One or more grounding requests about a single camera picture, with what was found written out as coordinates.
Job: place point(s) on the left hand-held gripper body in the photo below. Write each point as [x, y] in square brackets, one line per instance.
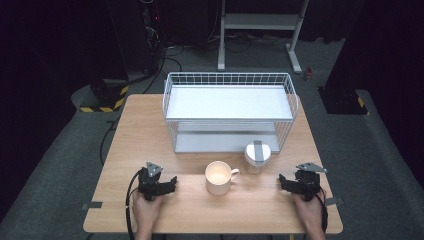
[150, 183]

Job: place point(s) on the person's right hand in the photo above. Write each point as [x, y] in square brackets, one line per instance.
[310, 213]

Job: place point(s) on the cream mug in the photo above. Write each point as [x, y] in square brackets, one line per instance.
[218, 178]

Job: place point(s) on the glass jar with white lid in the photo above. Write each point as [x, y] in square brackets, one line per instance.
[257, 156]

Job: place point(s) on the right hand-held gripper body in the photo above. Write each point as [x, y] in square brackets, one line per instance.
[306, 185]

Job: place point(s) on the grey tape piece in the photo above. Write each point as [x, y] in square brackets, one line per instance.
[93, 205]
[334, 201]

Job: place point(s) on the person's left hand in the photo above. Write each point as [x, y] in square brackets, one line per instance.
[146, 210]

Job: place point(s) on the small red object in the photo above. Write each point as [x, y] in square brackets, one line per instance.
[308, 74]

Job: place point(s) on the white metal stand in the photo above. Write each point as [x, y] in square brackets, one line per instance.
[260, 21]

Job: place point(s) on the black equipment tower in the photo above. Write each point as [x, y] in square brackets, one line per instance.
[150, 36]

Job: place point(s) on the black base with striped edge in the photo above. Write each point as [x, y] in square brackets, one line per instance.
[106, 96]
[343, 101]

